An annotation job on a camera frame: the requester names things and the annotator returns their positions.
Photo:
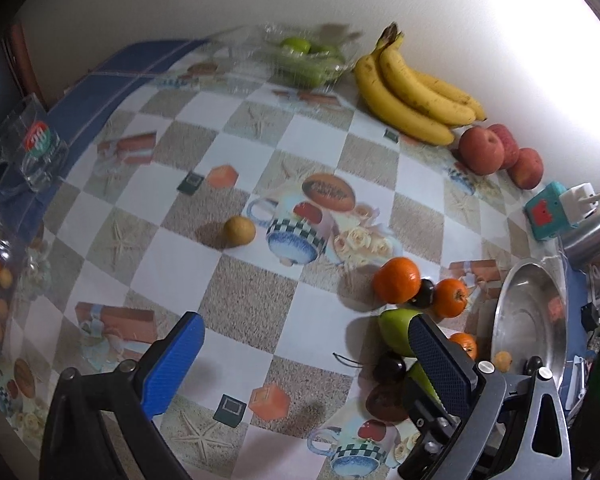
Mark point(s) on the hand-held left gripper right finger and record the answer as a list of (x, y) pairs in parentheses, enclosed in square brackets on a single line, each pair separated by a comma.
[(437, 360)]

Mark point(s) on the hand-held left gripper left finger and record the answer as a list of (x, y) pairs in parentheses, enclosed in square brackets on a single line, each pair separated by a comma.
[(172, 360)]

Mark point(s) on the small green mango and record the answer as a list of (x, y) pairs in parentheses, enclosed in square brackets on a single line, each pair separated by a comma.
[(414, 377)]

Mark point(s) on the dark plum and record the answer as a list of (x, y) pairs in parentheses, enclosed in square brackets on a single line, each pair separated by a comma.
[(424, 294), (387, 367)]

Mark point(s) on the large green mango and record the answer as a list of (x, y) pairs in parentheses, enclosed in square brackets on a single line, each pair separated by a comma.
[(395, 330)]

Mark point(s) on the orange with stem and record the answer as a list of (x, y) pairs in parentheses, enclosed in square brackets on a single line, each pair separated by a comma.
[(450, 299)]

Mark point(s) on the large orange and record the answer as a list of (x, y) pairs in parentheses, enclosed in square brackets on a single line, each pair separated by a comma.
[(397, 280)]

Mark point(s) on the steel bowl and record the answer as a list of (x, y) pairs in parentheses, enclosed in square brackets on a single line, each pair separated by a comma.
[(525, 320)]

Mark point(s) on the black power adapter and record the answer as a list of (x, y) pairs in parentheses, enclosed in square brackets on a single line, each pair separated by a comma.
[(591, 315)]

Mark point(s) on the checkered printed tablecloth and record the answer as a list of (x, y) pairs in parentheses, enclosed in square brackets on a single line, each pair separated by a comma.
[(280, 285)]

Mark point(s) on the steel kettle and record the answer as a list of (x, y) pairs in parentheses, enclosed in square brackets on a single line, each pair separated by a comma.
[(592, 240)]

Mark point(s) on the teal plastic box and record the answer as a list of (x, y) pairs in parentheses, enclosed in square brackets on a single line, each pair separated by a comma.
[(542, 212)]

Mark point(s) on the red apple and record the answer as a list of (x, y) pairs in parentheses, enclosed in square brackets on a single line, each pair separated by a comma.
[(480, 152), (509, 142), (527, 170)]

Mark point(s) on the glass mug with label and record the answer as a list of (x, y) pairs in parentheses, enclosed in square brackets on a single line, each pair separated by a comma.
[(30, 160)]

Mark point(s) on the yellow banana bunch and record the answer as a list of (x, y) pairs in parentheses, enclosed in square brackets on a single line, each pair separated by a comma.
[(405, 110)]

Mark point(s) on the clear plastic fruit container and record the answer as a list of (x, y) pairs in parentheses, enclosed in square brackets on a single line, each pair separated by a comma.
[(305, 70)]

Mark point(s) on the green lime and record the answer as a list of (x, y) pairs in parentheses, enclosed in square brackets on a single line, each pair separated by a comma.
[(295, 44)]

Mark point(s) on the brown wooden frame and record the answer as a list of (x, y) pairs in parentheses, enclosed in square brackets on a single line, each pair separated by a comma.
[(19, 55)]

